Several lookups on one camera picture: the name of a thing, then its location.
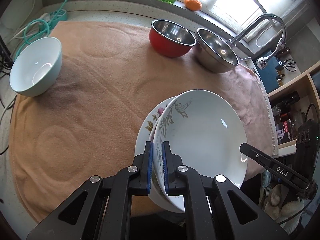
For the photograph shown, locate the white plate grey leaf pattern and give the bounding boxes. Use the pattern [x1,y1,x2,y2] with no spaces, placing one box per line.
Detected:
[153,89,248,213]

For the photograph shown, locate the white plate pink flowers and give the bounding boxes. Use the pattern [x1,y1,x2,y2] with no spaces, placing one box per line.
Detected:
[135,96,184,213]

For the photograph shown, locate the large stainless steel bowl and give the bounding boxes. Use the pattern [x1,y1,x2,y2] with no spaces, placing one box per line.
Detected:
[193,28,239,73]

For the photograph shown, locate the light blue ceramic bowl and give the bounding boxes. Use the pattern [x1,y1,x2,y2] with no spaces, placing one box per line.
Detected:
[9,36,62,97]

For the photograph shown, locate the red steel bowl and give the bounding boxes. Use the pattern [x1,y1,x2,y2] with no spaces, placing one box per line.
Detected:
[149,19,196,58]

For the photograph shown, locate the chrome kitchen faucet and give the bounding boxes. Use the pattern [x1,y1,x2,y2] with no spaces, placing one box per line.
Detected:
[228,12,288,69]

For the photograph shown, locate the gloved hand on right gripper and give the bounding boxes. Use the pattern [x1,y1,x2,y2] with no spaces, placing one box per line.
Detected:
[262,184,303,222]

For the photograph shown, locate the orange-pink towel mat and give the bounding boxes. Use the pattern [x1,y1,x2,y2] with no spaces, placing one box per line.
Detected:
[9,21,277,222]

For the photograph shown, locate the blue knife block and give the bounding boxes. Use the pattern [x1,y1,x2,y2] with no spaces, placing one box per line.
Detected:
[258,56,280,93]

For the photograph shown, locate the black scissors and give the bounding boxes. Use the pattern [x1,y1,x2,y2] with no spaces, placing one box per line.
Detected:
[283,59,297,72]

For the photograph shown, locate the orange tangerine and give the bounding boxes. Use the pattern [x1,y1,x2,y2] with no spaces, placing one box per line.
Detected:
[184,0,202,11]

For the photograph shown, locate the teal power strip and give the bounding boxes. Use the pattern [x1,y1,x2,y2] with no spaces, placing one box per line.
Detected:
[50,9,67,24]

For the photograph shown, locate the teal cable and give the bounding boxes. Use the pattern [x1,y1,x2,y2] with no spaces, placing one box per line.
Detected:
[11,0,81,55]

